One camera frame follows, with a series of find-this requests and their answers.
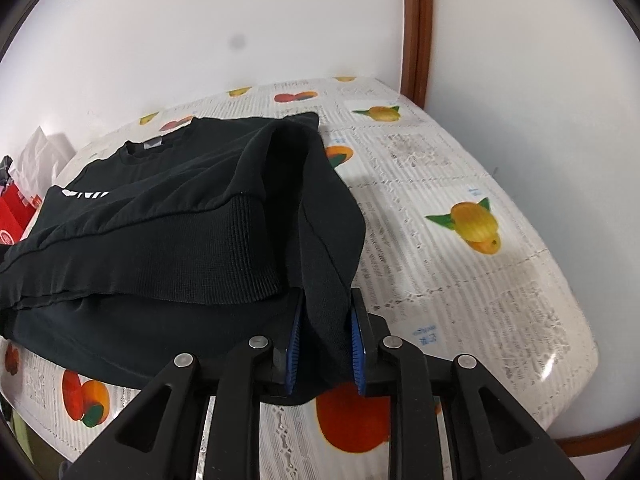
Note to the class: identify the grey plaid cloth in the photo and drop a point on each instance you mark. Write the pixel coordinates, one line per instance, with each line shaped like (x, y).
(4, 167)

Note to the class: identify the red paper bag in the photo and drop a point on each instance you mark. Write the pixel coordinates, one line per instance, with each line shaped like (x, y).
(15, 215)

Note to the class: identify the brown wooden baseboard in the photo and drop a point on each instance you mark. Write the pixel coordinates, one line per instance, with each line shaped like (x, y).
(600, 442)

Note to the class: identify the white plastic shopping bag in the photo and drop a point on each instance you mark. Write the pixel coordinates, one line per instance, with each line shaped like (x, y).
(42, 160)

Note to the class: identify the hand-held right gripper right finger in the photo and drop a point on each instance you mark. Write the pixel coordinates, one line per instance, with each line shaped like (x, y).
(357, 355)

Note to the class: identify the brown wooden door frame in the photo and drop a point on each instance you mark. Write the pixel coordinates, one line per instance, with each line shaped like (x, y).
(417, 35)

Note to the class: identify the fruit print tablecloth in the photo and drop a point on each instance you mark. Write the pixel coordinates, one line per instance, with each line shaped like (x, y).
(450, 285)

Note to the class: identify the black sweatshirt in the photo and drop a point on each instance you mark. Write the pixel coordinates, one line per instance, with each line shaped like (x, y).
(175, 240)

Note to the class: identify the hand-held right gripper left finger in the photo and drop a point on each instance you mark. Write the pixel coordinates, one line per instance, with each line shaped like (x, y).
(292, 352)

